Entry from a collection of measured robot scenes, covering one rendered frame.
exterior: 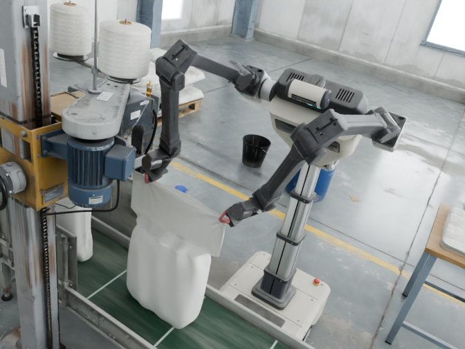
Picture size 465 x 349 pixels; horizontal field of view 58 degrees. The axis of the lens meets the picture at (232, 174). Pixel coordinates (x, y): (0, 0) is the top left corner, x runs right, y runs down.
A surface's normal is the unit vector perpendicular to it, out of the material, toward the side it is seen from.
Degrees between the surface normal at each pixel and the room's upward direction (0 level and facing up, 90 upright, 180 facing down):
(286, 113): 40
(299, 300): 0
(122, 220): 90
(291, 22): 90
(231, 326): 0
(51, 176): 90
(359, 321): 0
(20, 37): 90
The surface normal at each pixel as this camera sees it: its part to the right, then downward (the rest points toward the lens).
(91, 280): 0.18, -0.86
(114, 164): -0.13, 0.46
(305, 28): -0.51, 0.33
